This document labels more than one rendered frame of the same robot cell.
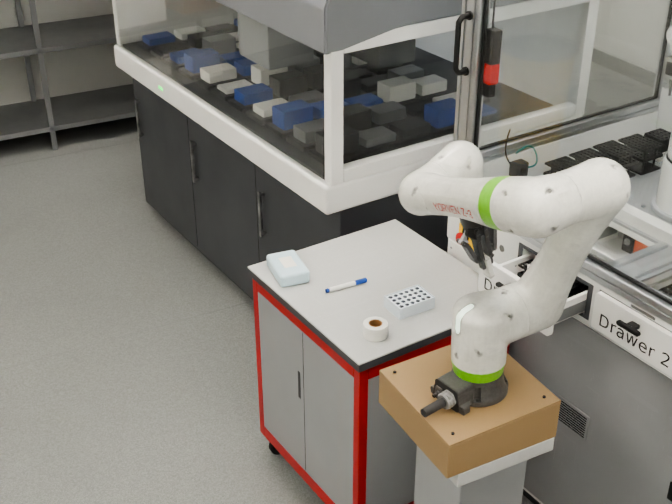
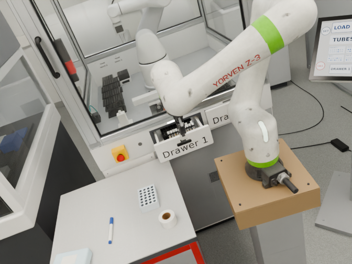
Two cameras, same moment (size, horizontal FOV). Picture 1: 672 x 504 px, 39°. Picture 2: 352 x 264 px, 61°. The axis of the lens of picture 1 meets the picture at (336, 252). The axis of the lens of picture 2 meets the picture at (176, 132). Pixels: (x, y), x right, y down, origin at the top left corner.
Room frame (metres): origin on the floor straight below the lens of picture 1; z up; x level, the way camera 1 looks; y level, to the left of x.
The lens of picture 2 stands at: (1.65, 0.58, 1.72)
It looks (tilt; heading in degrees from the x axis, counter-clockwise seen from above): 32 degrees down; 300
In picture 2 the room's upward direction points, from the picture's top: 19 degrees counter-clockwise
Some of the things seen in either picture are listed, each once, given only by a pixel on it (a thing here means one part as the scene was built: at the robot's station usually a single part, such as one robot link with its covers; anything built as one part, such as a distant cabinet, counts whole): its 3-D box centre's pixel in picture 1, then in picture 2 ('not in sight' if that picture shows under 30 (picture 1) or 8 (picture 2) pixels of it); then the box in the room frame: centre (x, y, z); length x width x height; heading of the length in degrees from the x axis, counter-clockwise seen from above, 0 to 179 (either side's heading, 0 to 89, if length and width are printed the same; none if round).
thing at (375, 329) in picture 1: (375, 329); (167, 219); (2.23, -0.11, 0.78); 0.07 x 0.07 x 0.04
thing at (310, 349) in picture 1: (376, 382); (144, 259); (2.51, -0.13, 0.38); 0.62 x 0.58 x 0.76; 33
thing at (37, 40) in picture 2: (461, 45); (47, 59); (2.68, -0.36, 1.45); 0.05 x 0.03 x 0.19; 123
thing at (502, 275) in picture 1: (515, 294); (184, 143); (2.26, -0.50, 0.87); 0.29 x 0.02 x 0.11; 33
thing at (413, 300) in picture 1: (409, 301); (148, 198); (2.37, -0.21, 0.78); 0.12 x 0.08 x 0.04; 121
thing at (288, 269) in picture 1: (287, 268); (71, 263); (2.56, 0.15, 0.78); 0.15 x 0.10 x 0.04; 21
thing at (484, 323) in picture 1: (484, 333); (258, 136); (1.85, -0.35, 1.02); 0.16 x 0.13 x 0.19; 120
